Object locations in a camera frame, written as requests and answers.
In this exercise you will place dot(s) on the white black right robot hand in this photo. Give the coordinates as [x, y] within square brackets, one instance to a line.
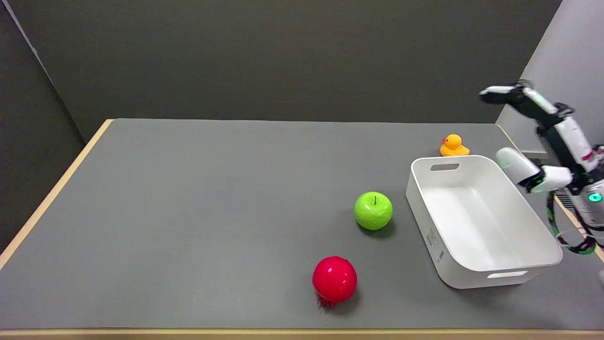
[568, 137]

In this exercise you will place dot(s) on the yellow rubber duck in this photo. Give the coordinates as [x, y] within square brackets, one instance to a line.
[454, 147]

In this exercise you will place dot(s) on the white plastic bin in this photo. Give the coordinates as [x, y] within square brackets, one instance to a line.
[476, 222]

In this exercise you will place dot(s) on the floor vent grille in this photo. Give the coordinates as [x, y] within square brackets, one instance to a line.
[566, 200]

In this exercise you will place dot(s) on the red pomegranate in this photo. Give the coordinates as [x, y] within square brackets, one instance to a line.
[334, 278]

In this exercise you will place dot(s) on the green apple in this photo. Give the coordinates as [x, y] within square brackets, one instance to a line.
[373, 211]

